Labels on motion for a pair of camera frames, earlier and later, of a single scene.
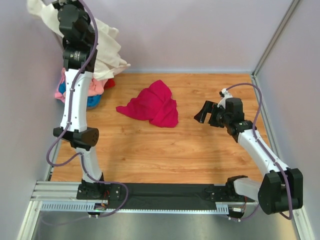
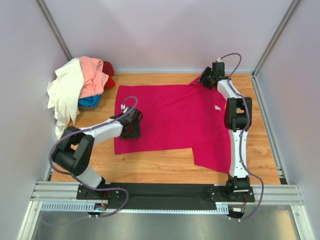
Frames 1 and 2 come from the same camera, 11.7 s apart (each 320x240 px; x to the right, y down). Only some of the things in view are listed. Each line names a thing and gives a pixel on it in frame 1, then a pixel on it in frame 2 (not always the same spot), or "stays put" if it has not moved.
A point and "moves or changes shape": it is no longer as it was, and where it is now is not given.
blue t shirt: [93, 101] stays put
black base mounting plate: [155, 196] stays put
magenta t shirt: [154, 103] moves or changes shape
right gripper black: [207, 108] -> [203, 79]
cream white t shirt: [109, 59] -> [64, 93]
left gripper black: [74, 2] -> [137, 133]
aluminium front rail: [65, 191] stays put
